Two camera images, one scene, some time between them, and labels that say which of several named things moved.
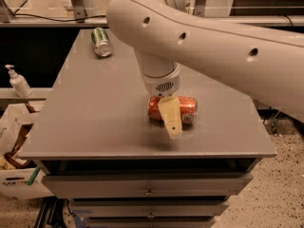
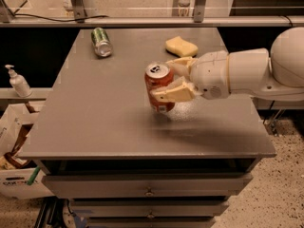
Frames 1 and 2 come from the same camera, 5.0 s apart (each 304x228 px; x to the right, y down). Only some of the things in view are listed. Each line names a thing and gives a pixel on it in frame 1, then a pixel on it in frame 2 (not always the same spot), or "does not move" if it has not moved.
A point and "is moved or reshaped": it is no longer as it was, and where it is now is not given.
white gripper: x=162 y=85 → x=210 y=74
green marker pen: x=33 y=176 does not move
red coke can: x=187 y=105 is moved or reshaped
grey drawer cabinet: x=99 y=147 does not move
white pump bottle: x=19 y=83 does not move
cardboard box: x=15 y=123 does not move
